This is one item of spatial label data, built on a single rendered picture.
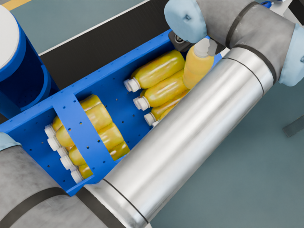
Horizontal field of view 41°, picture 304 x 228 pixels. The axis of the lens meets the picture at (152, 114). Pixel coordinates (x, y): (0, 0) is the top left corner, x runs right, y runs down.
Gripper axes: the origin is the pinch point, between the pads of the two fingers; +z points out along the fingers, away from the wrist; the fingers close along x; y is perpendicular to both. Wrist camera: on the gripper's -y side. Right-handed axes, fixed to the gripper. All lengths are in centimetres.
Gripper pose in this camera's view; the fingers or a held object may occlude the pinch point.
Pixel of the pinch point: (203, 45)
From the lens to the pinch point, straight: 93.0
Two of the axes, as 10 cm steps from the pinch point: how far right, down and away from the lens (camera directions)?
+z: -0.3, 2.5, 9.7
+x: -5.3, -8.2, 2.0
